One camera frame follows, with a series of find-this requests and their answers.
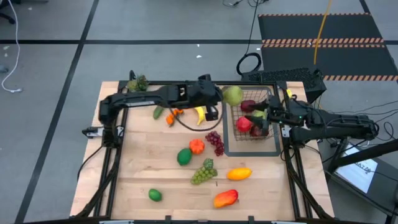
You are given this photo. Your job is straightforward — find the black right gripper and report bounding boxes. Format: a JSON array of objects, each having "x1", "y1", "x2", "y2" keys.
[{"x1": 244, "y1": 95, "x2": 307, "y2": 136}]

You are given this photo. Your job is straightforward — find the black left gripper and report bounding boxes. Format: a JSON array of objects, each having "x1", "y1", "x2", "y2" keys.
[{"x1": 186, "y1": 74, "x2": 224, "y2": 121}]

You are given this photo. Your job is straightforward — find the small light green pear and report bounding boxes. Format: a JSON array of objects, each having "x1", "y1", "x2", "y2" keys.
[{"x1": 252, "y1": 109, "x2": 267, "y2": 121}]

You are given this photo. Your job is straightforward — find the dark red apple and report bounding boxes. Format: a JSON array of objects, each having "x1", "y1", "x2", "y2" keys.
[{"x1": 239, "y1": 99, "x2": 256, "y2": 113}]

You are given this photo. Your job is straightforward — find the yellow banana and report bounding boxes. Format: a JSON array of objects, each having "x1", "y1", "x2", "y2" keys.
[{"x1": 193, "y1": 105, "x2": 208, "y2": 126}]

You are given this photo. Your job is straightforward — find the bright red apple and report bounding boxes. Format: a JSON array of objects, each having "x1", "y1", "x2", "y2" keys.
[{"x1": 235, "y1": 116, "x2": 253, "y2": 134}]

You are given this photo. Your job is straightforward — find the large green pear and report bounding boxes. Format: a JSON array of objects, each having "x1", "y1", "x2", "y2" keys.
[{"x1": 221, "y1": 85, "x2": 244, "y2": 107}]

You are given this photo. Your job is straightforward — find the green cucumber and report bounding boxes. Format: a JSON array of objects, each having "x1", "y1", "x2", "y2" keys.
[{"x1": 152, "y1": 106, "x2": 165, "y2": 121}]

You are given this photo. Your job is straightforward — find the small orange pumpkin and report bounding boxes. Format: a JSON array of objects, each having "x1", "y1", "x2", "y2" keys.
[{"x1": 189, "y1": 138, "x2": 206, "y2": 156}]

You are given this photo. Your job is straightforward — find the yellow mango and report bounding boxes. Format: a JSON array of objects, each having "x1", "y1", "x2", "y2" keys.
[{"x1": 226, "y1": 167, "x2": 252, "y2": 182}]

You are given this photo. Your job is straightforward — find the dark green round melon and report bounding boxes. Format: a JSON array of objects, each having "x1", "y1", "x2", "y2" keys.
[{"x1": 177, "y1": 147, "x2": 193, "y2": 167}]

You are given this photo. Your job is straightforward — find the green grape bunch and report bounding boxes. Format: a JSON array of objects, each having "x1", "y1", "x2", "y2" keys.
[{"x1": 190, "y1": 157, "x2": 218, "y2": 186}]

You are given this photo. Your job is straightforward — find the red orange mango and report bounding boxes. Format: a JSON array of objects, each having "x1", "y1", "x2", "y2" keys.
[{"x1": 213, "y1": 189, "x2": 239, "y2": 209}]

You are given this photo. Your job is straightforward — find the small bright green lime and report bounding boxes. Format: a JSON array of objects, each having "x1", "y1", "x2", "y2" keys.
[{"x1": 147, "y1": 188, "x2": 163, "y2": 202}]

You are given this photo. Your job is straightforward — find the orange tangerine cluster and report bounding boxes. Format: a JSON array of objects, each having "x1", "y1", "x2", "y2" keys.
[{"x1": 165, "y1": 108, "x2": 185, "y2": 127}]

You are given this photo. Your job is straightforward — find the black perforated computer case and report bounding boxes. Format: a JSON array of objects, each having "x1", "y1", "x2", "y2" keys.
[{"x1": 241, "y1": 67, "x2": 327, "y2": 105}]

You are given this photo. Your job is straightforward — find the purple grape bunch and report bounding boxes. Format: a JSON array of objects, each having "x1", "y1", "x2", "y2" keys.
[{"x1": 205, "y1": 130, "x2": 225, "y2": 157}]

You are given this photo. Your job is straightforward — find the spiky green potted plant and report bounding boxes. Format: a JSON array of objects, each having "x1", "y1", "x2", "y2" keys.
[{"x1": 126, "y1": 74, "x2": 149, "y2": 93}]

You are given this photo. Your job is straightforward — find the black hazard-striped floor mat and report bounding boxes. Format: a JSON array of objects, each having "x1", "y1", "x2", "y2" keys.
[{"x1": 257, "y1": 12, "x2": 398, "y2": 82}]

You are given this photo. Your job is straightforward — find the black chair base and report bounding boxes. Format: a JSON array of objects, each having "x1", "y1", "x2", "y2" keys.
[{"x1": 0, "y1": 0, "x2": 17, "y2": 25}]

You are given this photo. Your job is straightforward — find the metal wire basket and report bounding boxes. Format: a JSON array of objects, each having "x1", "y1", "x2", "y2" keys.
[{"x1": 228, "y1": 86, "x2": 276, "y2": 142}]

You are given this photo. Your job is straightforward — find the black aluminium table frame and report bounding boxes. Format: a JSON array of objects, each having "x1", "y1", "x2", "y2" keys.
[{"x1": 74, "y1": 80, "x2": 336, "y2": 222}]

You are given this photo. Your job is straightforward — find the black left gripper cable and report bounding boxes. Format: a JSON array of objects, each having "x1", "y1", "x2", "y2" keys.
[{"x1": 169, "y1": 107, "x2": 224, "y2": 132}]

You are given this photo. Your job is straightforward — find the wire mesh basket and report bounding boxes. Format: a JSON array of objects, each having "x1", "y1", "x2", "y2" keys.
[{"x1": 221, "y1": 86, "x2": 282, "y2": 157}]

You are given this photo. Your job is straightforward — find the black coiled hanging cable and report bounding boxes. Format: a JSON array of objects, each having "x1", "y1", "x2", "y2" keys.
[{"x1": 235, "y1": 0, "x2": 262, "y2": 77}]

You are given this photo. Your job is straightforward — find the yellow hanging cable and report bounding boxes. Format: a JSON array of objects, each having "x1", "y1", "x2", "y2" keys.
[{"x1": 313, "y1": 0, "x2": 333, "y2": 65}]

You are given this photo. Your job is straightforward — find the black table base cable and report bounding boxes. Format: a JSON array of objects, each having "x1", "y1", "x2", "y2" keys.
[{"x1": 76, "y1": 145, "x2": 104, "y2": 181}]

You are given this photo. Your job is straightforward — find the white floor cable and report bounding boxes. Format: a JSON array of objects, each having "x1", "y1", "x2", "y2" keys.
[{"x1": 1, "y1": 0, "x2": 23, "y2": 93}]

